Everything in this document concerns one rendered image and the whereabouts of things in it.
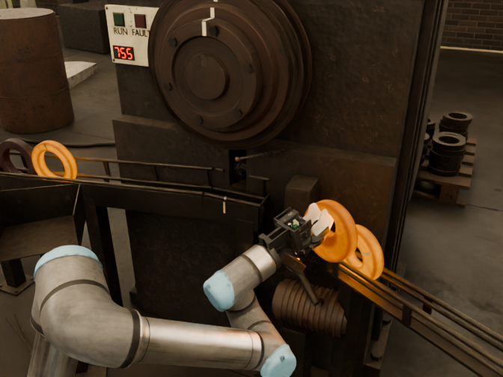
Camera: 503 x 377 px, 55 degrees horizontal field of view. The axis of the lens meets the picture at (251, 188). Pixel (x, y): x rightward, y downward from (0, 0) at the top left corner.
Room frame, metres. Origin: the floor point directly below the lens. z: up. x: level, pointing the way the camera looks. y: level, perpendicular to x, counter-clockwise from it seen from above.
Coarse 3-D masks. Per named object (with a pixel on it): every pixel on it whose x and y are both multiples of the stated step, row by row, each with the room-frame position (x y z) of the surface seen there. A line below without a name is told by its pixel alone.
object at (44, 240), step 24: (0, 192) 1.34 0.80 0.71; (24, 192) 1.36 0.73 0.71; (48, 192) 1.37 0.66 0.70; (72, 192) 1.39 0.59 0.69; (0, 216) 1.32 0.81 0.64; (24, 216) 1.35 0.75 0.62; (48, 216) 1.37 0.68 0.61; (72, 216) 1.38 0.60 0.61; (0, 240) 1.26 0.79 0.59; (24, 240) 1.25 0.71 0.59; (48, 240) 1.24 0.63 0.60; (72, 240) 1.23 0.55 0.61
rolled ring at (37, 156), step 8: (40, 144) 1.62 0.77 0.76; (48, 144) 1.61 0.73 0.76; (56, 144) 1.61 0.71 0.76; (32, 152) 1.64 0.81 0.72; (40, 152) 1.63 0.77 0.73; (56, 152) 1.60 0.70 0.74; (64, 152) 1.60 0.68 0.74; (32, 160) 1.64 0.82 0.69; (40, 160) 1.65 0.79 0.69; (64, 160) 1.59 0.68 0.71; (72, 160) 1.60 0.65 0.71; (40, 168) 1.63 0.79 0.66; (48, 168) 1.66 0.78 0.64; (64, 168) 1.59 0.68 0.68; (72, 168) 1.59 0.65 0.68; (48, 176) 1.63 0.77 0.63; (56, 176) 1.64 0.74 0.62; (64, 176) 1.59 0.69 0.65; (72, 176) 1.58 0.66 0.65
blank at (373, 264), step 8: (360, 232) 1.02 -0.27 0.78; (368, 232) 1.02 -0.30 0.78; (360, 240) 1.01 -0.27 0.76; (368, 240) 0.99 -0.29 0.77; (376, 240) 1.00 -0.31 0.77; (360, 248) 1.00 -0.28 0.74; (368, 248) 0.98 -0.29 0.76; (376, 248) 0.98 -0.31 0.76; (352, 256) 1.05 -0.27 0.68; (368, 256) 0.98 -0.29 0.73; (376, 256) 0.97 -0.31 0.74; (352, 264) 1.03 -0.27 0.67; (360, 264) 1.02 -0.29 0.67; (368, 264) 0.98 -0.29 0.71; (376, 264) 0.96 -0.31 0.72; (352, 272) 1.02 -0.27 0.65; (368, 272) 0.97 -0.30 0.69; (376, 272) 0.96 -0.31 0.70
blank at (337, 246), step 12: (324, 204) 0.99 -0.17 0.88; (336, 204) 0.99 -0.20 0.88; (336, 216) 0.96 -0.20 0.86; (348, 216) 0.96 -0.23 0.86; (336, 228) 0.96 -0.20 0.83; (348, 228) 0.94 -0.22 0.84; (324, 240) 0.98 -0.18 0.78; (336, 240) 0.95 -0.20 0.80; (348, 240) 0.93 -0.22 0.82; (324, 252) 0.98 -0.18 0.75; (336, 252) 0.95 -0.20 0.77; (348, 252) 0.93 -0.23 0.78
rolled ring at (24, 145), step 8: (0, 144) 1.70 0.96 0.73; (8, 144) 1.69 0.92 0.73; (16, 144) 1.67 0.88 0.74; (24, 144) 1.68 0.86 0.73; (0, 152) 1.71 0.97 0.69; (8, 152) 1.73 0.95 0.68; (24, 152) 1.66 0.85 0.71; (0, 160) 1.71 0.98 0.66; (8, 160) 1.72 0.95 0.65; (8, 168) 1.70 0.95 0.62; (32, 168) 1.65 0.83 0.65
